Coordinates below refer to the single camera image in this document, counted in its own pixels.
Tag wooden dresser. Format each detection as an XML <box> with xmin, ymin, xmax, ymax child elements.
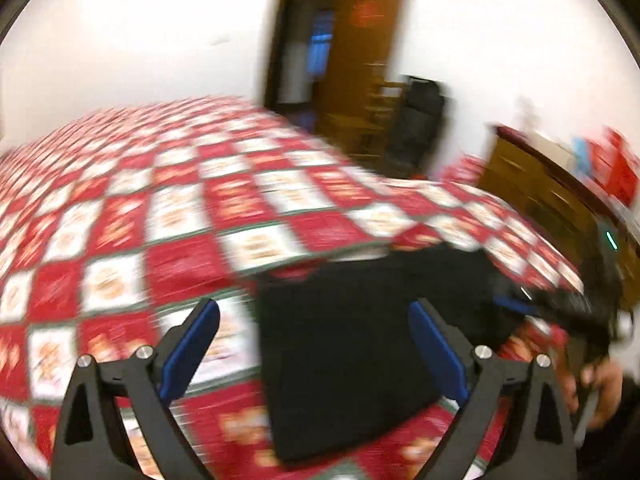
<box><xmin>472</xmin><ymin>125</ymin><xmax>631</xmax><ymax>271</ymax></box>

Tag red checkered cloth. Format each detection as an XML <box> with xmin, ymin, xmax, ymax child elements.
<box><xmin>440</xmin><ymin>155</ymin><xmax>488</xmax><ymax>187</ymax></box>

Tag red paper door decoration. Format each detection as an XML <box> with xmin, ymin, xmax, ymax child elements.
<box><xmin>352</xmin><ymin>0</ymin><xmax>385</xmax><ymax>29</ymax></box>

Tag red box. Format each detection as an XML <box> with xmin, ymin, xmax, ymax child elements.
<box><xmin>585</xmin><ymin>127</ymin><xmax>640</xmax><ymax>206</ymax></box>

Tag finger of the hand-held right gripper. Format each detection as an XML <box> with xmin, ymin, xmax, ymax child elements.
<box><xmin>492</xmin><ymin>287</ymin><xmax>591</xmax><ymax>323</ymax></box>

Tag dark wooden door frame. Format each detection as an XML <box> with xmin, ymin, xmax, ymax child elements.
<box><xmin>262</xmin><ymin>0</ymin><xmax>351</xmax><ymax>111</ymax></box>

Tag black bag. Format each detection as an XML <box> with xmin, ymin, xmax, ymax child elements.
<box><xmin>385</xmin><ymin>75</ymin><xmax>448</xmax><ymax>179</ymax></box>

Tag person's right hand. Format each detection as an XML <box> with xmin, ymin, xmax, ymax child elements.
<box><xmin>562</xmin><ymin>359</ymin><xmax>625</xmax><ymax>431</ymax></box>

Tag black pants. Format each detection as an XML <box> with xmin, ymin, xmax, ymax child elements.
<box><xmin>255</xmin><ymin>245</ymin><xmax>586</xmax><ymax>463</ymax></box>

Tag blue box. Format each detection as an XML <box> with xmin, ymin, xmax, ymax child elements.
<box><xmin>572</xmin><ymin>137</ymin><xmax>592</xmax><ymax>172</ymax></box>

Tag white box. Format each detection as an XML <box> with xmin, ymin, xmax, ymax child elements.
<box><xmin>525</xmin><ymin>130</ymin><xmax>574</xmax><ymax>162</ymax></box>

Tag brown wooden door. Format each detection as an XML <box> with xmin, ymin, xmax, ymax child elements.
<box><xmin>315</xmin><ymin>0</ymin><xmax>406</xmax><ymax>146</ymax></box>

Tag wooden chair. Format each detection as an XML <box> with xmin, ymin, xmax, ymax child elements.
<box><xmin>325</xmin><ymin>60</ymin><xmax>406</xmax><ymax>161</ymax></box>

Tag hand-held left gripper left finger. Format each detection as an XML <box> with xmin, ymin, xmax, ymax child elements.
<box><xmin>50</xmin><ymin>297</ymin><xmax>222</xmax><ymax>480</ymax></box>

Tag red printed bedspread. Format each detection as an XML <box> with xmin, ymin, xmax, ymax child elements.
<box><xmin>0</xmin><ymin>96</ymin><xmax>586</xmax><ymax>480</ymax></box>

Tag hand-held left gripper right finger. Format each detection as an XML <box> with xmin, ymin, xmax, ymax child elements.
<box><xmin>406</xmin><ymin>298</ymin><xmax>581</xmax><ymax>480</ymax></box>

